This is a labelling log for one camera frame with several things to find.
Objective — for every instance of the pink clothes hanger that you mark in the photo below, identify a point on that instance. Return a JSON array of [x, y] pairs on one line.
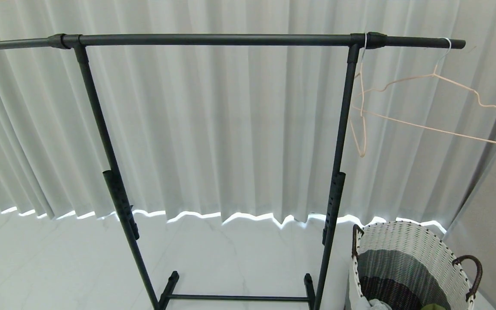
[[364, 144], [434, 75]]

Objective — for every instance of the green printed shirt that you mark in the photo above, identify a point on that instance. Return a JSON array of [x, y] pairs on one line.
[[433, 307]]

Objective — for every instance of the black clothes rack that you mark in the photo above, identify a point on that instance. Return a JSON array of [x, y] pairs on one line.
[[213, 40]]

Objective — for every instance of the white laundry basket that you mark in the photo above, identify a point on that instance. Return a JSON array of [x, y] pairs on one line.
[[403, 241]]

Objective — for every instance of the white curtain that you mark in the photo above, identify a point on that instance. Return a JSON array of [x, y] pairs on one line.
[[230, 129]]

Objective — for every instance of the pale grey garment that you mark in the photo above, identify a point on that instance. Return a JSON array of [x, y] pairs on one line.
[[375, 305]]

